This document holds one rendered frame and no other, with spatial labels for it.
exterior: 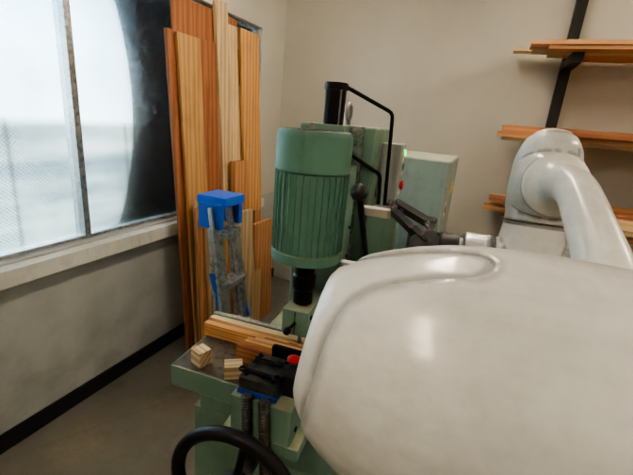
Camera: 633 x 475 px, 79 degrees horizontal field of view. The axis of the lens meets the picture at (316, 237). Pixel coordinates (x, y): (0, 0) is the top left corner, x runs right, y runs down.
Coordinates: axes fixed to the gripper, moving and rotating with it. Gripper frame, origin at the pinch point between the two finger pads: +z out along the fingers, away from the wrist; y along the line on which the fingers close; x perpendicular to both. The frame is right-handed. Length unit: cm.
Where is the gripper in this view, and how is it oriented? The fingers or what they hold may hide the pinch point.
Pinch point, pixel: (355, 236)
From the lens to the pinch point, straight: 80.5
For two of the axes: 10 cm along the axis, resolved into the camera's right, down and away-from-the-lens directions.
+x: -1.6, -5.1, -8.4
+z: -9.4, -1.7, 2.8
